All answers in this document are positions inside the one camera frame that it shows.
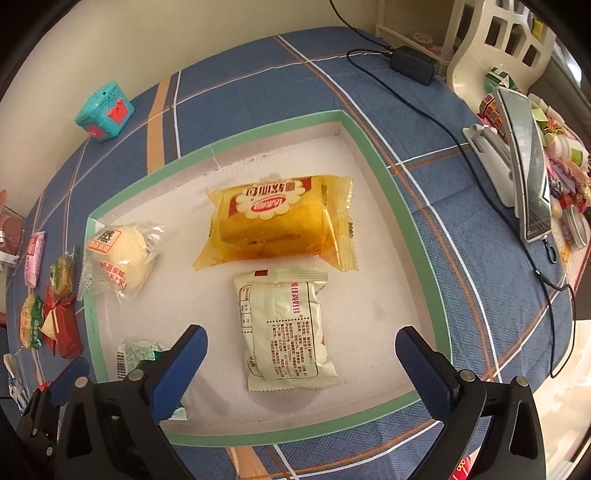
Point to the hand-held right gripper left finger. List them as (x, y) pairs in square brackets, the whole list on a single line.
[(182, 369)]

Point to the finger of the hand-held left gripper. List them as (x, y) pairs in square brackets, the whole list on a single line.
[(69, 374)]

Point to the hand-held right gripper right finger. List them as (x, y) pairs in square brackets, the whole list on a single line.
[(422, 374)]

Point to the large red snack packet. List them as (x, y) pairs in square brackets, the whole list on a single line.
[(60, 330)]

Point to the green and white snack packet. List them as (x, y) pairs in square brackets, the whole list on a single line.
[(134, 353)]

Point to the yellow snack packet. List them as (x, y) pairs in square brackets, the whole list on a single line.
[(30, 321)]

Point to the green-rimmed cardboard box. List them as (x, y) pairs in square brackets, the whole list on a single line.
[(369, 286)]

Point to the red printed bag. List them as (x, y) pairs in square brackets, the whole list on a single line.
[(465, 468)]

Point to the pink snack packet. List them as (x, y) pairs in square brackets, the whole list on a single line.
[(34, 258)]

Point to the clear steamed bun packet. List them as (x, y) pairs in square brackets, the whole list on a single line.
[(117, 258)]

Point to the clear pink box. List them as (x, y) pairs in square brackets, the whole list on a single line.
[(11, 228)]

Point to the yellow bread packet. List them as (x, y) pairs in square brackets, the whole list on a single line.
[(272, 221)]

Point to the white phone stand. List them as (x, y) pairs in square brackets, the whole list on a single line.
[(489, 147)]

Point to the pile of colourful trinkets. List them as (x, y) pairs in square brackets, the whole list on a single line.
[(568, 184)]

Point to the smartphone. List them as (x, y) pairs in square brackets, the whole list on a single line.
[(526, 152)]

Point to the teal toy box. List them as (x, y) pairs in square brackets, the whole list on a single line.
[(104, 110)]

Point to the black power adapter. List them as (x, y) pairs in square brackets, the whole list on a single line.
[(413, 62)]

